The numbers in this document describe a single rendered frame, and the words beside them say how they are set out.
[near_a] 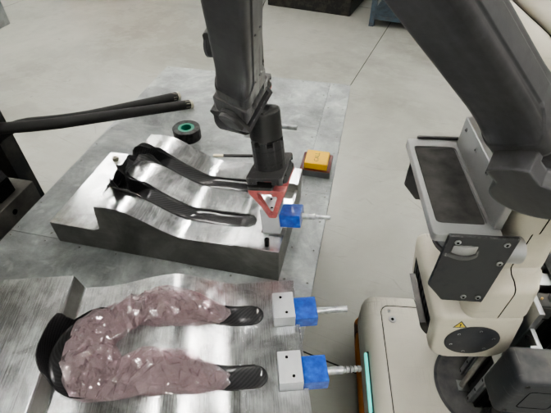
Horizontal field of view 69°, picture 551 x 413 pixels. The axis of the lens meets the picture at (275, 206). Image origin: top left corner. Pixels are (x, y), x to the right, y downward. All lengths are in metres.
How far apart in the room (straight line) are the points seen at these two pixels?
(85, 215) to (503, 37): 0.83
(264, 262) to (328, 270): 1.09
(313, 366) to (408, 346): 0.77
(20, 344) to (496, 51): 0.70
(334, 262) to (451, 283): 1.22
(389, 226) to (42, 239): 1.58
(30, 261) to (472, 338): 0.92
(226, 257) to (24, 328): 0.35
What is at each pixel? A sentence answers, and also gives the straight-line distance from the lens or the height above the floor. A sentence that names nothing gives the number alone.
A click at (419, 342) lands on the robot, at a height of 0.28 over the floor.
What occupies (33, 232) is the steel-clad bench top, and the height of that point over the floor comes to 0.80.
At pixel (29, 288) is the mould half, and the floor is 0.91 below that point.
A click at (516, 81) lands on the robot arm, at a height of 1.34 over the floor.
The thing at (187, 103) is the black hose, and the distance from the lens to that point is 1.36.
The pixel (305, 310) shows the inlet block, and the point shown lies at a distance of 0.72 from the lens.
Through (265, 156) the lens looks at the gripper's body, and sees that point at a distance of 0.70.
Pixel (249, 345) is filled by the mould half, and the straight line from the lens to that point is 0.70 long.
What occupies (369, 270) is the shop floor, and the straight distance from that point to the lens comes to 1.91.
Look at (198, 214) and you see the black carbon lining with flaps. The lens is 0.87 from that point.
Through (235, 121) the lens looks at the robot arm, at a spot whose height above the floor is 1.15.
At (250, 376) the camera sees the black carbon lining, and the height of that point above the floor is 0.85.
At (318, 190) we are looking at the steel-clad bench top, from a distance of 1.03.
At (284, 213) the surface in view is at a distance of 0.77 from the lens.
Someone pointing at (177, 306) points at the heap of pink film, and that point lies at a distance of 0.69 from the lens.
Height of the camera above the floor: 1.48
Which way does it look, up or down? 44 degrees down
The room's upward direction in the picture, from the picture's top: straight up
